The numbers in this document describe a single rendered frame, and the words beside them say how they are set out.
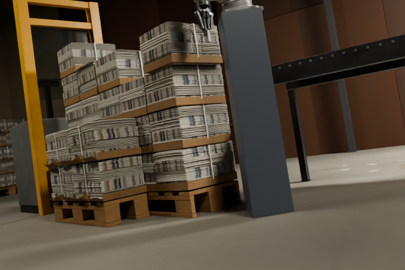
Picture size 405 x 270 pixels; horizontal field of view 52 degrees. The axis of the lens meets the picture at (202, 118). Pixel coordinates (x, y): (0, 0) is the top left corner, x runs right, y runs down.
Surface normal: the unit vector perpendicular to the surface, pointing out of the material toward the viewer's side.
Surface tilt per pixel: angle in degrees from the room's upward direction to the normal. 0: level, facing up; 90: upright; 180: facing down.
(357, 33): 90
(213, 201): 90
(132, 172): 90
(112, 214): 90
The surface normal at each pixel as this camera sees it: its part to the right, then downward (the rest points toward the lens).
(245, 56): 0.05, -0.07
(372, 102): -0.51, 0.03
